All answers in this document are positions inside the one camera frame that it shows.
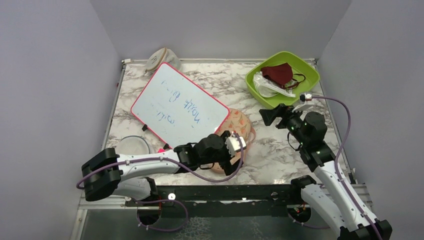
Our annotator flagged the maroon bra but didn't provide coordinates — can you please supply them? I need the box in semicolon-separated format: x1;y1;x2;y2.
260;62;306;90

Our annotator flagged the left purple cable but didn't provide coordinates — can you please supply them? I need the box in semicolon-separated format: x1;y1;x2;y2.
76;132;245;233

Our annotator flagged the green plastic bin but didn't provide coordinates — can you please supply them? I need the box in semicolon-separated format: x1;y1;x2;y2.
245;51;320;109

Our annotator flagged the aluminium frame rail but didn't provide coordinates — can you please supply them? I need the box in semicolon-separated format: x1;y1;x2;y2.
78;192;128;210

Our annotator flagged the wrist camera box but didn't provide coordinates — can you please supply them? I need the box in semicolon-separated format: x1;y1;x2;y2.
225;132;247;157
292;92;314;112

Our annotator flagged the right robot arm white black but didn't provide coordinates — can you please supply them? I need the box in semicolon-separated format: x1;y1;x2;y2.
259;104;393;240

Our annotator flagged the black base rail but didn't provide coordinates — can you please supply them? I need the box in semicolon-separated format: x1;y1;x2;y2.
125;184;304;218

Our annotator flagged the peach floral mesh laundry bag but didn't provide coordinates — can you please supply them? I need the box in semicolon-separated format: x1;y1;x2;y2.
215;108;256;163

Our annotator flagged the pink framed whiteboard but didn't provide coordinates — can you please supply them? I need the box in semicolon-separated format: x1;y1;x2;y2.
130;63;230;148

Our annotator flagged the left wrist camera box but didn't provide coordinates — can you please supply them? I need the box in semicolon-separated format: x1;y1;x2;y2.
225;132;247;157

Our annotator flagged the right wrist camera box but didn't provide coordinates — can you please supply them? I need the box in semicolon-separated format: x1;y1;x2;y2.
292;92;314;112

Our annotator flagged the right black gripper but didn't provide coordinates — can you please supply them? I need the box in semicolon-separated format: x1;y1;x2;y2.
259;103;309;146

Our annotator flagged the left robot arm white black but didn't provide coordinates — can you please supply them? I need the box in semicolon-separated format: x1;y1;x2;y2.
76;130;247;206

